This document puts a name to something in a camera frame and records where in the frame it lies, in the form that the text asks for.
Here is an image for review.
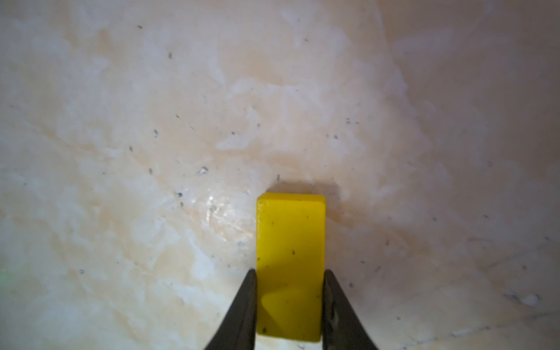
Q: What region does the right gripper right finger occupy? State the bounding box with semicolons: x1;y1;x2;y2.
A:
321;270;379;350

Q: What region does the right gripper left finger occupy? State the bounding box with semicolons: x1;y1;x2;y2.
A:
205;269;258;350

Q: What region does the yellow short block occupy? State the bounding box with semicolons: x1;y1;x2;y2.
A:
255;192;326;342

